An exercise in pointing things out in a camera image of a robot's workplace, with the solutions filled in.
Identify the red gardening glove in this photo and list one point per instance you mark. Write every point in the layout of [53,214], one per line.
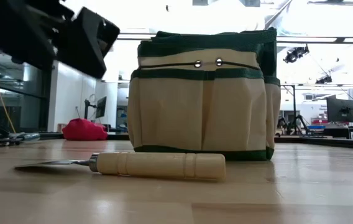
[83,130]

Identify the beige green gardening bag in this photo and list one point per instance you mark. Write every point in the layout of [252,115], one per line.
[201,109]

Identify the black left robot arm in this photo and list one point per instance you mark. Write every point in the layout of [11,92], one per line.
[8,31]

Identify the black computer monitor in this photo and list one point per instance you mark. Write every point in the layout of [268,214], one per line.
[341,110]
[101,107]

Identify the black framed glass partition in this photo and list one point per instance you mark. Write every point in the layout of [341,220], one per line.
[24,93]

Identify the black ceiling spotlight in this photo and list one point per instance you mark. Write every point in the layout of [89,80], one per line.
[296,54]
[324,80]

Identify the black tripod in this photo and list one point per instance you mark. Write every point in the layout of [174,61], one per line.
[294,102]

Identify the blue box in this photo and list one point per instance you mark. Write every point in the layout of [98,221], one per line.
[316,127]

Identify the red box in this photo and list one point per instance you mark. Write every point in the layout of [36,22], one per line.
[319,121]

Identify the black aluminium table frame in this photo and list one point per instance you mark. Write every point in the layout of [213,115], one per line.
[335,142]

